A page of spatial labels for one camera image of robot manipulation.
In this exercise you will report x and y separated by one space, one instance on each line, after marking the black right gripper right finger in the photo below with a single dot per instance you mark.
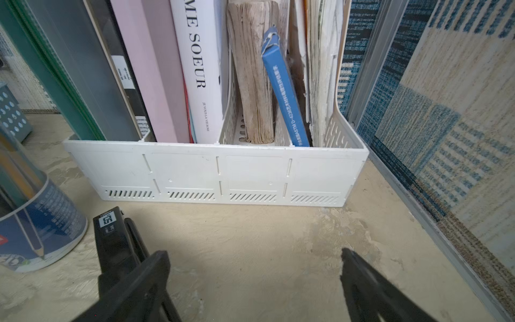
371 297

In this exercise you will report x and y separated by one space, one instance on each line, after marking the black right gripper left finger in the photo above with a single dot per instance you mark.
140 296

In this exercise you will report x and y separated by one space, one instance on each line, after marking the light blue plastic basket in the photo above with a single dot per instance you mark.
12 118

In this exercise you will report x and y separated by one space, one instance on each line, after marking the black stapler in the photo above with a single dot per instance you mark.
120 248

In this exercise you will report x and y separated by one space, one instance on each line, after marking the blue lid pencil canister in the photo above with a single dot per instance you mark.
39 223

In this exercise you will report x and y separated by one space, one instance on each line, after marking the white plastic file organizer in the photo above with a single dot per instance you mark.
226 170

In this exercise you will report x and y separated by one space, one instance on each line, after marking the blue slim book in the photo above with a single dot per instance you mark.
281 81

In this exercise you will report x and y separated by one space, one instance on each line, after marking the dark grey binder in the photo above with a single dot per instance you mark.
84 37

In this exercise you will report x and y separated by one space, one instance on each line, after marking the pink book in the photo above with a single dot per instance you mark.
149 36

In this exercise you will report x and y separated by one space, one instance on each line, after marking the stack of worn papers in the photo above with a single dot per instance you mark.
322 26

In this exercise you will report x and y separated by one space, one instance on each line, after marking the white book ME SOEUR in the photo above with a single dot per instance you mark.
202 43

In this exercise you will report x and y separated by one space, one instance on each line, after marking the worn wooden-look book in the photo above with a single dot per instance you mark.
247 22

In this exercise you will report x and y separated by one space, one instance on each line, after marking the green folder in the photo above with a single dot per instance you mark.
20 26

